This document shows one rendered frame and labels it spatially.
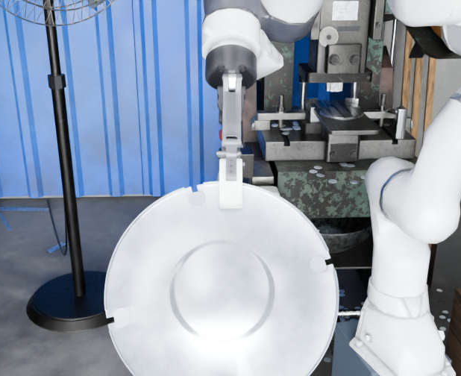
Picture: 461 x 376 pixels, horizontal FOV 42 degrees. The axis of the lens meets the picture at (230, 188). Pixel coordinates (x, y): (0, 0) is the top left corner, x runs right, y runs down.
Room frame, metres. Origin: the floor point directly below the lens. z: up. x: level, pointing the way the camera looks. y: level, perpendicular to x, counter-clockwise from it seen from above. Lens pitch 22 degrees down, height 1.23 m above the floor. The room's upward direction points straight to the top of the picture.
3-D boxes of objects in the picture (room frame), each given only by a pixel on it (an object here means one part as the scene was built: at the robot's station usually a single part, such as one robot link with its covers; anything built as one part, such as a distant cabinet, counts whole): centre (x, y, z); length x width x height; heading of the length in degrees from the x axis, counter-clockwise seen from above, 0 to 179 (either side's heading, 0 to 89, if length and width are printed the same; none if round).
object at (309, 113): (1.81, -0.32, 0.76); 0.15 x 0.09 x 0.05; 93
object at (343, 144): (1.64, -0.33, 0.72); 0.25 x 0.14 x 0.14; 3
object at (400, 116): (1.70, -0.50, 0.75); 0.03 x 0.03 x 0.10; 3
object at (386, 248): (1.09, -0.34, 0.71); 0.18 x 0.11 x 0.25; 10
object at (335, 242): (1.82, -0.32, 0.36); 0.34 x 0.34 x 0.10
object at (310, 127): (1.82, -0.32, 0.72); 0.20 x 0.16 x 0.03; 93
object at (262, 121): (1.81, -0.15, 0.76); 0.17 x 0.06 x 0.10; 93
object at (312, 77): (1.82, -0.32, 0.86); 0.20 x 0.16 x 0.05; 93
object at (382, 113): (1.82, -0.49, 0.76); 0.17 x 0.06 x 0.10; 93
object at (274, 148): (1.81, -0.32, 0.68); 0.45 x 0.30 x 0.06; 93
